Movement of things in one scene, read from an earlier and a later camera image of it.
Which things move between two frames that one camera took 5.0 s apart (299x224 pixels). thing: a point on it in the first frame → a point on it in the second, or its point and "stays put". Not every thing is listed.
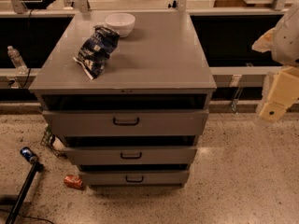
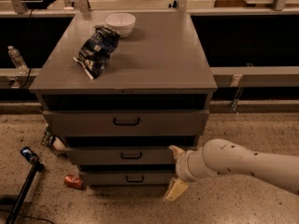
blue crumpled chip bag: [95, 50] stays put
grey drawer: [132, 155] stays put
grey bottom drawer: [135, 177] stays put
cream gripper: [287, 44] → [182, 166]
